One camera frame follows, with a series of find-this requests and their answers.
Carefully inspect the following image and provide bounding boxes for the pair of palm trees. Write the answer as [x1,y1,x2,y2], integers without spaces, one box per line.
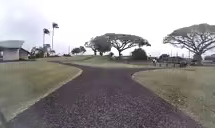
[41,22,60,52]

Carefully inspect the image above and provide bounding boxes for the dark leafy tree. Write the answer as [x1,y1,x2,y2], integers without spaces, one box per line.
[83,34,112,57]

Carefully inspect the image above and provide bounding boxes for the grass lawn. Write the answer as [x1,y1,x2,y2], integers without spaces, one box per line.
[0,59,84,123]
[131,64,215,128]
[51,54,156,70]

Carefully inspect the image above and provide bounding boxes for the dark round bush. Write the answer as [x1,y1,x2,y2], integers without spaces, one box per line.
[130,47,149,61]

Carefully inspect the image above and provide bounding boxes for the building with pale roof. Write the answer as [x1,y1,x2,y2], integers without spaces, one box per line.
[0,39,31,62]

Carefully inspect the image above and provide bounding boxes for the large umbrella-shaped tree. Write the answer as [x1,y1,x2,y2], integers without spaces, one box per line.
[162,22,215,65]

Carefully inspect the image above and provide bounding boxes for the dark asphalt path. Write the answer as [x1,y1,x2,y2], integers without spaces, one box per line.
[1,60,204,128]

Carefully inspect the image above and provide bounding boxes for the bushes beside building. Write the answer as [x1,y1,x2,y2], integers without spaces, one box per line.
[29,43,57,60]

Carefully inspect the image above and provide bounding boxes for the small distant trees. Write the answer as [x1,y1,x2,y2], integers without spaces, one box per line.
[70,45,87,56]

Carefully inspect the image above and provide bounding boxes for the wide umbrella-shaped tree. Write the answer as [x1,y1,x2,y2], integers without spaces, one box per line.
[104,32,152,58]

